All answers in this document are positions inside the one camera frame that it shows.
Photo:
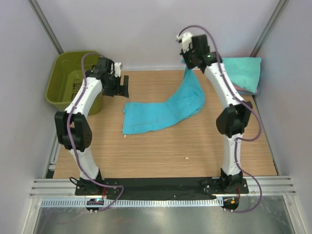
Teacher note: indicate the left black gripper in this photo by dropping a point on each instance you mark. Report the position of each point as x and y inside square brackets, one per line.
[119, 88]

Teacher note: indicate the slotted cable duct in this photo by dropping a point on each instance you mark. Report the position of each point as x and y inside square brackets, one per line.
[97, 203]

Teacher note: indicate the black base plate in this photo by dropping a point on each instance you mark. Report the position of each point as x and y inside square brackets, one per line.
[159, 189]

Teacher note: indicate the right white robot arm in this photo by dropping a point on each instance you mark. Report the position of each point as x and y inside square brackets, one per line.
[236, 112]

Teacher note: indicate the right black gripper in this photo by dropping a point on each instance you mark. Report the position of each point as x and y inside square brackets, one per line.
[190, 61]

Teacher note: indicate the folded pink t shirt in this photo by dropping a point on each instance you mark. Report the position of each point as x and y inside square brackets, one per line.
[239, 88]

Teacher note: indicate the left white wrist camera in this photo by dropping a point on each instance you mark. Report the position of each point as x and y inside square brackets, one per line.
[117, 69]

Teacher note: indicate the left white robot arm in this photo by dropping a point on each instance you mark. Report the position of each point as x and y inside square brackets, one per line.
[73, 130]

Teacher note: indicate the aluminium frame rail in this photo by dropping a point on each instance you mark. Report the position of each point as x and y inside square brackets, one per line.
[266, 185]

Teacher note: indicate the green plastic bin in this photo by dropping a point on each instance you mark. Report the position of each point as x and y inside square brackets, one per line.
[65, 79]

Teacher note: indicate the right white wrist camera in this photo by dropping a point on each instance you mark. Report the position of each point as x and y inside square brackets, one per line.
[185, 39]

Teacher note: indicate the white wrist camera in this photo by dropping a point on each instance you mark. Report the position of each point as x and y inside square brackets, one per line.
[117, 69]
[185, 39]

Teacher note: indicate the blue t shirt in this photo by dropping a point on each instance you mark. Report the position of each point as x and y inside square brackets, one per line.
[187, 101]

